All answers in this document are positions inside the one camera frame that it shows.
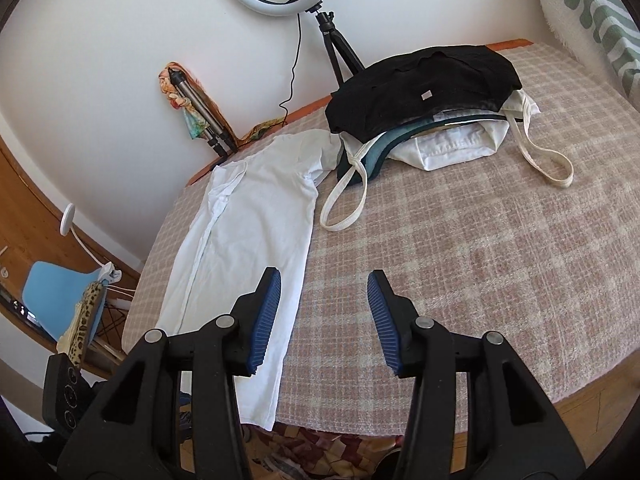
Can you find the white canvas tote bag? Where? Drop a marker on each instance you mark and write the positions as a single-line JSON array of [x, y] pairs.
[[500, 127]]

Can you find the wooden bed frame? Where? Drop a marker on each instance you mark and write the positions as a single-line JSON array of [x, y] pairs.
[[580, 405]]

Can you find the leopard print cloth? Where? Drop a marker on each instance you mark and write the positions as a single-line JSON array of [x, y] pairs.
[[85, 320]]

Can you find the blue chair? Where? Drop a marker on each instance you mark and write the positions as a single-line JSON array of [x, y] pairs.
[[55, 290]]

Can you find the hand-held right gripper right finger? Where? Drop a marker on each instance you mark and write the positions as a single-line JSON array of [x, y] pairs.
[[382, 320]]

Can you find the colourful floral scarf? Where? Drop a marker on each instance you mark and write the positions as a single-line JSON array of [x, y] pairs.
[[192, 122]]

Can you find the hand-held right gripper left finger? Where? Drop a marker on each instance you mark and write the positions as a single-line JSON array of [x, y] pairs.
[[265, 320]]

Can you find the pink plaid blanket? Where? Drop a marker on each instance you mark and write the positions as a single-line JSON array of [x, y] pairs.
[[450, 260]]

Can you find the wooden door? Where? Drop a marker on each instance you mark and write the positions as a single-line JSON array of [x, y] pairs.
[[30, 200]]

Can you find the patchwork quilt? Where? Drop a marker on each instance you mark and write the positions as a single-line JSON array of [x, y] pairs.
[[310, 452]]

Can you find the white clamp desk lamp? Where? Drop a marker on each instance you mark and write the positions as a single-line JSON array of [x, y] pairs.
[[68, 220]]

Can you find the grey folded tripod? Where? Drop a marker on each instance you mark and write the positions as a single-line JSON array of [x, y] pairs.
[[197, 105]]

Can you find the folded white collared shirt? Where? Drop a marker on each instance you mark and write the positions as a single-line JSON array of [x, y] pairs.
[[450, 150]]

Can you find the black garment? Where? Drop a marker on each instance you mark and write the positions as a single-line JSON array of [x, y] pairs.
[[425, 75]]

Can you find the light blue cloth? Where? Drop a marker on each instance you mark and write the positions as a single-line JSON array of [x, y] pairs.
[[385, 150]]

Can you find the green patterned cream cloth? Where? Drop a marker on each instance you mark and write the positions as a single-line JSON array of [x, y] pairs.
[[595, 5]]

